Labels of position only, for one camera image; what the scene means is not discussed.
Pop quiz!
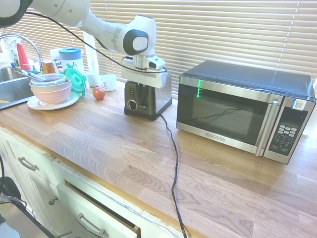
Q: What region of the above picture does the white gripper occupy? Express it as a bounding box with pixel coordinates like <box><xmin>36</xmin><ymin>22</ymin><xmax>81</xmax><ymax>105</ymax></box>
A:
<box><xmin>121</xmin><ymin>59</ymin><xmax>167</xmax><ymax>107</ymax></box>

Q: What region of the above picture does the stainless steel two-slot toaster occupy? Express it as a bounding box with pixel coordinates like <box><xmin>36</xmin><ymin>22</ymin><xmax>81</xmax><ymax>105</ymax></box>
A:
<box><xmin>123</xmin><ymin>71</ymin><xmax>173</xmax><ymax>121</ymax></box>

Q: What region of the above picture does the white mug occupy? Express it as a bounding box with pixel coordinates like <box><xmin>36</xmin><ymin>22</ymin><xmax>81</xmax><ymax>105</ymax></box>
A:
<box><xmin>100</xmin><ymin>74</ymin><xmax>117</xmax><ymax>92</ymax></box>

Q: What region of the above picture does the red apple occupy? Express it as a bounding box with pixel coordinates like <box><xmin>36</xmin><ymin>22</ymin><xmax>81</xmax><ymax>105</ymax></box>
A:
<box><xmin>92</xmin><ymin>86</ymin><xmax>107</xmax><ymax>101</ymax></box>

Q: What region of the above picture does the small white cup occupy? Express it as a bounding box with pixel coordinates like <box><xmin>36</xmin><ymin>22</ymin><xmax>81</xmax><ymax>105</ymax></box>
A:
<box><xmin>86</xmin><ymin>71</ymin><xmax>101</xmax><ymax>88</ymax></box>

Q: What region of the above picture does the green plastic container lid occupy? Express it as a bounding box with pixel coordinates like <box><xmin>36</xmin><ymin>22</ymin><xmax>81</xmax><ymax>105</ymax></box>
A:
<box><xmin>62</xmin><ymin>63</ymin><xmax>88</xmax><ymax>97</ymax></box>

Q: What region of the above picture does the white plate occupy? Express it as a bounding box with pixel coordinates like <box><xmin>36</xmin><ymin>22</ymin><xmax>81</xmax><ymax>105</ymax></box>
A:
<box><xmin>26</xmin><ymin>91</ymin><xmax>81</xmax><ymax>111</ymax></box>

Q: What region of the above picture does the wipes canister blue lid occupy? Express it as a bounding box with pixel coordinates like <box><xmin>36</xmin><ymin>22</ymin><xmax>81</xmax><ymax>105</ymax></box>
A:
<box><xmin>58</xmin><ymin>47</ymin><xmax>83</xmax><ymax>75</ymax></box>

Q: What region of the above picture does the black stainless microwave oven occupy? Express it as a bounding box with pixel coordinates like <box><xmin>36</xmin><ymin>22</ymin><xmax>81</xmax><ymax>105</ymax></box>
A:
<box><xmin>176</xmin><ymin>60</ymin><xmax>317</xmax><ymax>165</ymax></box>

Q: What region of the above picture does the pink bowl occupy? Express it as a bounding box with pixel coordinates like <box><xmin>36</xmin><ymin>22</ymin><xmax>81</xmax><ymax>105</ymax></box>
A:
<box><xmin>31</xmin><ymin>85</ymin><xmax>73</xmax><ymax>105</ymax></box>

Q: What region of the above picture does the clear plastic bowl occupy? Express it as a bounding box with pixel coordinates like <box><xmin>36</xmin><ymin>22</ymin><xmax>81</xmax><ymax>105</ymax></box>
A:
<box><xmin>30</xmin><ymin>73</ymin><xmax>67</xmax><ymax>87</ymax></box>

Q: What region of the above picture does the wide beige window blind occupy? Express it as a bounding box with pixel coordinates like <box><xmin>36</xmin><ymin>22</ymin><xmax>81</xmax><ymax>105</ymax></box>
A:
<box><xmin>89</xmin><ymin>0</ymin><xmax>317</xmax><ymax>86</ymax></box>

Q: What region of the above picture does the white paper package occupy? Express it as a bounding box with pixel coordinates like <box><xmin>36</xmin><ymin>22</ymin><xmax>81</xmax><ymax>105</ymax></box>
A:
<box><xmin>49</xmin><ymin>48</ymin><xmax>62</xmax><ymax>74</ymax></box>

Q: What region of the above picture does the orange box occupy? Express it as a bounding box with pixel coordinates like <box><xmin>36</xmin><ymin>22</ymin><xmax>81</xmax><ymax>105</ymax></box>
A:
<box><xmin>43</xmin><ymin>61</ymin><xmax>55</xmax><ymax>74</ymax></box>

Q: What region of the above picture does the beige blind over sink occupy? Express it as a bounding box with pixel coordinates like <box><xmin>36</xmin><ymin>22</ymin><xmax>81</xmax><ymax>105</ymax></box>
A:
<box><xmin>0</xmin><ymin>7</ymin><xmax>86</xmax><ymax>64</ymax></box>

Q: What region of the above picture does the metal spoon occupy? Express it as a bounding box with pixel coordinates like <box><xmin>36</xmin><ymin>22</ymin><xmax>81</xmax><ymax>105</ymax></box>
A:
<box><xmin>20</xmin><ymin>69</ymin><xmax>48</xmax><ymax>83</ymax></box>

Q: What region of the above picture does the chrome kitchen faucet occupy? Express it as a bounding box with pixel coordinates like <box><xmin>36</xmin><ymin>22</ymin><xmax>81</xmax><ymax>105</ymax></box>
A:
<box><xmin>0</xmin><ymin>33</ymin><xmax>45</xmax><ymax>73</ymax></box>

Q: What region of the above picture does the red bottle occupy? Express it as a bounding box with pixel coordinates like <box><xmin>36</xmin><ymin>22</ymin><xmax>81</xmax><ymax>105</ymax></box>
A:
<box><xmin>16</xmin><ymin>43</ymin><xmax>30</xmax><ymax>71</ymax></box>

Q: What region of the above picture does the open white drawer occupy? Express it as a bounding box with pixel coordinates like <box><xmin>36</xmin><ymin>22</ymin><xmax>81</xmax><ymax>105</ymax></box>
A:
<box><xmin>55</xmin><ymin>181</ymin><xmax>142</xmax><ymax>238</ymax></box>

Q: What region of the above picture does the stainless steel sink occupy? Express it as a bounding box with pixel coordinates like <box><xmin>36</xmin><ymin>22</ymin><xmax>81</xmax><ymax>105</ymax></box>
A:
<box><xmin>0</xmin><ymin>66</ymin><xmax>36</xmax><ymax>110</ymax></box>

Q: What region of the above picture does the clear spray bottle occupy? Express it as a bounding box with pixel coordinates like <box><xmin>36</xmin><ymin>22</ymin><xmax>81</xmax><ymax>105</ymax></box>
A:
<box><xmin>5</xmin><ymin>39</ymin><xmax>19</xmax><ymax>68</ymax></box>

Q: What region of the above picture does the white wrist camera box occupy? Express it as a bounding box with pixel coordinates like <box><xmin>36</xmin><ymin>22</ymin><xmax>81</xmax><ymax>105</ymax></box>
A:
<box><xmin>148</xmin><ymin>58</ymin><xmax>166</xmax><ymax>70</ymax></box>

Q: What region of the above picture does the black toaster power cable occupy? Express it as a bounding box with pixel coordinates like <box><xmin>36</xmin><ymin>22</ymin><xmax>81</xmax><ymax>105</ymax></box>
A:
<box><xmin>159</xmin><ymin>114</ymin><xmax>188</xmax><ymax>238</ymax></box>

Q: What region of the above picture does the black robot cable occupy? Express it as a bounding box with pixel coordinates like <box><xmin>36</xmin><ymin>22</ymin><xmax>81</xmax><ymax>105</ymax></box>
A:
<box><xmin>23</xmin><ymin>11</ymin><xmax>168</xmax><ymax>74</ymax></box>

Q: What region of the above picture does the white drawer front curved handle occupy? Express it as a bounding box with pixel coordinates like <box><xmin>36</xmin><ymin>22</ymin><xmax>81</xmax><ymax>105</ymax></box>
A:
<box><xmin>0</xmin><ymin>127</ymin><xmax>54</xmax><ymax>185</ymax></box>

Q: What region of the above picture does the curved metal drawer handle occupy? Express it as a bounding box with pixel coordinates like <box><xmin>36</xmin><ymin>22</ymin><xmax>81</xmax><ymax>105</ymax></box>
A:
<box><xmin>17</xmin><ymin>156</ymin><xmax>40</xmax><ymax>172</ymax></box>

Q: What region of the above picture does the metal handle of open drawer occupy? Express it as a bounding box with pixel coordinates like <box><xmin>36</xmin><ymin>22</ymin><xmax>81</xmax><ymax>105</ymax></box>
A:
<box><xmin>74</xmin><ymin>212</ymin><xmax>109</xmax><ymax>238</ymax></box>

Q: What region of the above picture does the black cable bundle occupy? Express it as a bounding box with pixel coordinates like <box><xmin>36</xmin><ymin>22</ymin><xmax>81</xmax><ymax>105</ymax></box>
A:
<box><xmin>0</xmin><ymin>153</ymin><xmax>73</xmax><ymax>238</ymax></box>

